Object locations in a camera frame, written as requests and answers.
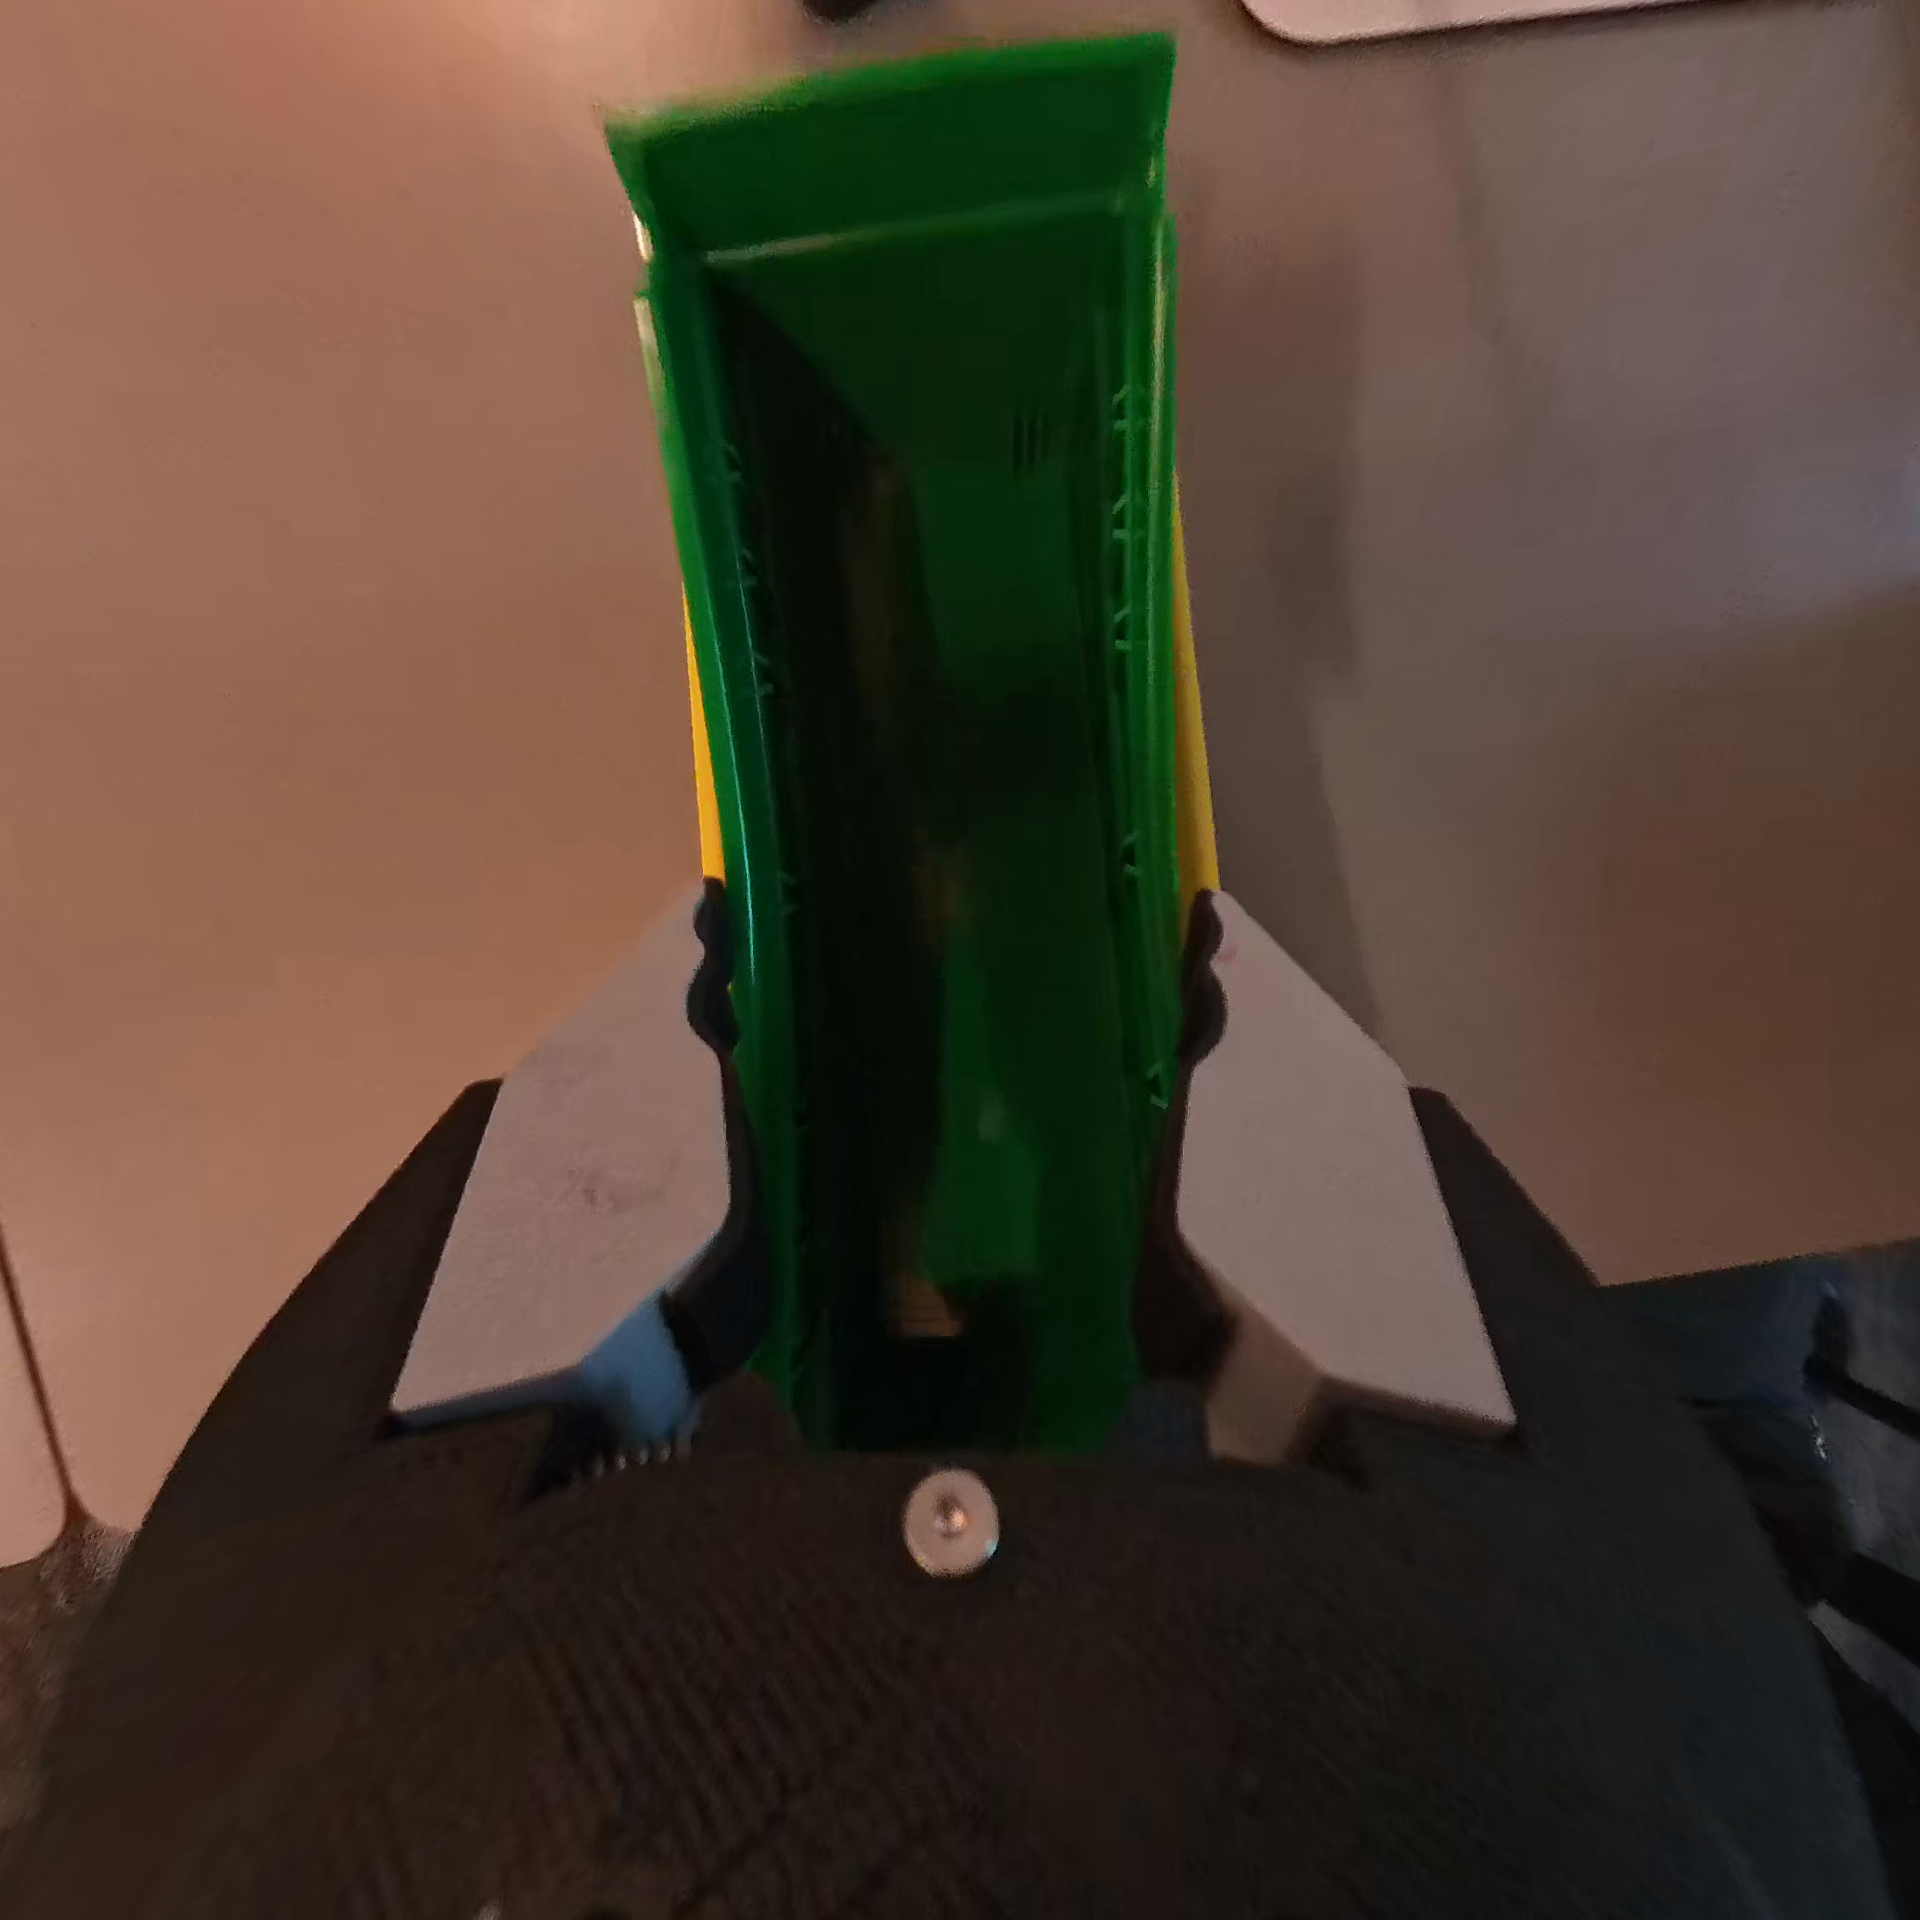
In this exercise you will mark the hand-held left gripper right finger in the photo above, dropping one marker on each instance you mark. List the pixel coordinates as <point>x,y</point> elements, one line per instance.
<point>1320,1201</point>

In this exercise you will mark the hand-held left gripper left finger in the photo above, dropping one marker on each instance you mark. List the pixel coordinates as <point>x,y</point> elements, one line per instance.
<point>555,1201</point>

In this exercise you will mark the narrow green bin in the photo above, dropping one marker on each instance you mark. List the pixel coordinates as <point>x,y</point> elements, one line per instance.
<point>973,750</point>

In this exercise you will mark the white stand base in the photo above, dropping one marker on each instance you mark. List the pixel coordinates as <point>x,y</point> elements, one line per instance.
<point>1348,15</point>

